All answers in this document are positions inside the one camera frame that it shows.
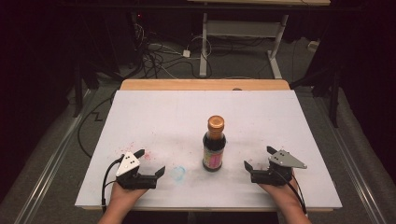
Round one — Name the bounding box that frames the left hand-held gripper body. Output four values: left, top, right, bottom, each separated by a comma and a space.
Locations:
115, 151, 159, 191

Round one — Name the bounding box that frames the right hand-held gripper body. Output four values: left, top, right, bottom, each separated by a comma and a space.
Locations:
250, 149, 308, 188

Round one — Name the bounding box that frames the dark sauce bottle golden cap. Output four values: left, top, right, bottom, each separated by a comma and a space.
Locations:
202, 115, 228, 173

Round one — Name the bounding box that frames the person's left hand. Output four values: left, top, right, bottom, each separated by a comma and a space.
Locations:
106, 181, 149, 209

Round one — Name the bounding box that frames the person's right hand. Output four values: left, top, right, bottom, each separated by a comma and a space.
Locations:
258, 179, 302, 206

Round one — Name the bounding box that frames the white board table cover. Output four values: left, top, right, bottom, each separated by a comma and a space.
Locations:
75, 89, 343, 210

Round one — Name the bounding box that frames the black metal stand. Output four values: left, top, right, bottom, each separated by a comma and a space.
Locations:
72, 60, 86, 119

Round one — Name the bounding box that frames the wooden table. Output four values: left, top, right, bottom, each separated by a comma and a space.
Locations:
81, 78, 334, 214

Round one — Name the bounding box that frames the white power strip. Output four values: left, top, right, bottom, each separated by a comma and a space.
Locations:
307, 39, 321, 53

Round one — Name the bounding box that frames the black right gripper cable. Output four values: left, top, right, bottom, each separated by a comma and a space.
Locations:
274, 168, 308, 217

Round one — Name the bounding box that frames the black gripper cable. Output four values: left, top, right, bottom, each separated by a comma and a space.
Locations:
101, 154, 125, 214
274, 168, 308, 217

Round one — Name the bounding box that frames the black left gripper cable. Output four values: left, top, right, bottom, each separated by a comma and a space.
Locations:
101, 154, 125, 214

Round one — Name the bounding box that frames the black floor cable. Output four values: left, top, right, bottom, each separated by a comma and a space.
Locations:
77, 89, 120, 160

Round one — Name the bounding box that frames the aluminium floor rail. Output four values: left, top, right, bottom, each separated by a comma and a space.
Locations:
313, 95, 389, 224
13, 89, 95, 224

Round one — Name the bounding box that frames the tangle of floor cables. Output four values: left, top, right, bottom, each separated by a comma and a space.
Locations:
132, 21, 216, 80

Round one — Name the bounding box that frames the white metal desk frame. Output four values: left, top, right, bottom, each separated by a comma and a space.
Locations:
198, 11, 290, 80

